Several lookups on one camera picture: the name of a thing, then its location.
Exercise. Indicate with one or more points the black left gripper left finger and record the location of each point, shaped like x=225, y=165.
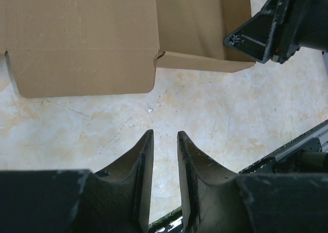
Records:
x=114, y=199

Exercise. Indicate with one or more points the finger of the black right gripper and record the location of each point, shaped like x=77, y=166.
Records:
x=253, y=38

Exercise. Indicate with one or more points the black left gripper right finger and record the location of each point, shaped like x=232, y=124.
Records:
x=243, y=202

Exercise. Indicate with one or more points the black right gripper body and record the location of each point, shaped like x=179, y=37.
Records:
x=298, y=23

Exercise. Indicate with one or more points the brown cardboard box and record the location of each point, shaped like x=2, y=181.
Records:
x=102, y=47

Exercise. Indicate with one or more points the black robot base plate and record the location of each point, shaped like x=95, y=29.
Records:
x=287, y=161

